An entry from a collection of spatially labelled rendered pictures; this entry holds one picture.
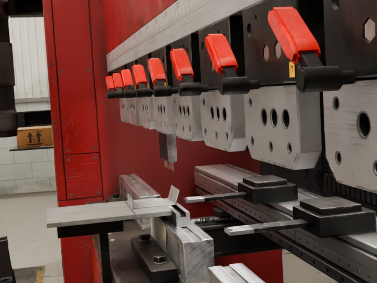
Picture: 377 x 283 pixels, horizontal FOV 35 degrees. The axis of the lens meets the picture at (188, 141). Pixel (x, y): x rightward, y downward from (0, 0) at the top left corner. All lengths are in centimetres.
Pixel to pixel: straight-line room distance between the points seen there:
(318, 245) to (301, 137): 69
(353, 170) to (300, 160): 10
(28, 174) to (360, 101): 802
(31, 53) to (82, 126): 617
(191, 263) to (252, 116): 56
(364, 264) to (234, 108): 44
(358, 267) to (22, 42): 753
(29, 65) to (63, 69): 612
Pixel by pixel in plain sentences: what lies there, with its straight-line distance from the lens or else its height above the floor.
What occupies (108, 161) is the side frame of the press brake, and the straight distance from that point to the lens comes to 222.
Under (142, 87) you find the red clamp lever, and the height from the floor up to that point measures 127.
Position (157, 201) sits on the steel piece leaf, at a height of 100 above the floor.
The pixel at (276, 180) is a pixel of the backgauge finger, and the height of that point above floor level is 103.
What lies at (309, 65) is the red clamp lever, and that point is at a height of 127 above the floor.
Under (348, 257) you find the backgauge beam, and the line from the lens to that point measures 111.
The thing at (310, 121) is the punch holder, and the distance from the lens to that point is 55.
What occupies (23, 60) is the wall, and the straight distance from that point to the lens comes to 835.
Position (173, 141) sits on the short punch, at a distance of 133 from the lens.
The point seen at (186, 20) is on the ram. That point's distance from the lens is 95.
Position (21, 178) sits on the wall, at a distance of 842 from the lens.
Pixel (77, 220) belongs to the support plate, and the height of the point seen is 100.
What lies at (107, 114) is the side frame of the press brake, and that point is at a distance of 221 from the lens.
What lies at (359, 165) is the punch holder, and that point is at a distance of 45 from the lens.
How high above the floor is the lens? 125
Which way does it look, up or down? 5 degrees down
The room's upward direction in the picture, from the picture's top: 3 degrees counter-clockwise
